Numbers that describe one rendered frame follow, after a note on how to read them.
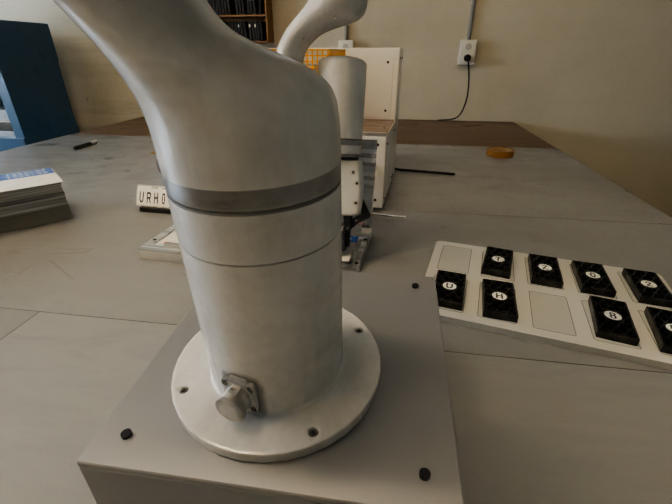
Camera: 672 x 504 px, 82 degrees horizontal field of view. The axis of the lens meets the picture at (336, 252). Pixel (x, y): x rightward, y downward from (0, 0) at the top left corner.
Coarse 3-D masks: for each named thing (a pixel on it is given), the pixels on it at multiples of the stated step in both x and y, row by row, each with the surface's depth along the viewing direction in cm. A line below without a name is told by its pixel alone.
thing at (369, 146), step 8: (368, 144) 79; (376, 144) 79; (368, 152) 80; (376, 152) 80; (368, 160) 80; (368, 168) 81; (368, 176) 81; (368, 184) 82; (368, 192) 82; (368, 200) 81; (368, 208) 82
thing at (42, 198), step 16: (16, 192) 88; (32, 192) 90; (48, 192) 92; (64, 192) 94; (0, 208) 87; (16, 208) 89; (32, 208) 91; (48, 208) 93; (64, 208) 95; (0, 224) 88; (16, 224) 90; (32, 224) 92
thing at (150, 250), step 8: (360, 224) 84; (168, 232) 83; (352, 232) 83; (360, 232) 84; (368, 232) 84; (152, 240) 80; (160, 240) 80; (368, 240) 82; (144, 248) 76; (152, 248) 76; (160, 248) 76; (168, 248) 76; (176, 248) 76; (360, 248) 77; (144, 256) 77; (152, 256) 77; (160, 256) 76; (168, 256) 76; (176, 256) 75; (360, 256) 74; (360, 264) 73
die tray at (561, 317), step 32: (448, 256) 76; (480, 256) 76; (480, 288) 66; (544, 288) 66; (576, 288) 66; (448, 320) 59; (480, 320) 58; (544, 320) 58; (576, 320) 58; (640, 320) 58; (608, 352) 52; (640, 352) 52
